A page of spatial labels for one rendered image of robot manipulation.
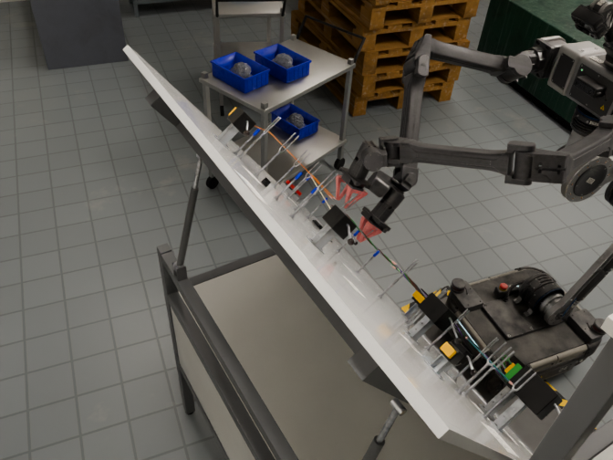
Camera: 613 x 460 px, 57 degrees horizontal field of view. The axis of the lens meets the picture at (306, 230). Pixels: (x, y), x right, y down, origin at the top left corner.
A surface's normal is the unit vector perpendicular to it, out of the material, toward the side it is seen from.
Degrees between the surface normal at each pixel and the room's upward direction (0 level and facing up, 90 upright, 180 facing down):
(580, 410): 90
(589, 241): 0
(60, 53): 90
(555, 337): 0
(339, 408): 0
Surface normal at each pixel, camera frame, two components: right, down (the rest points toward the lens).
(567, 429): -0.85, 0.31
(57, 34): 0.37, 0.63
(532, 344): 0.05, -0.74
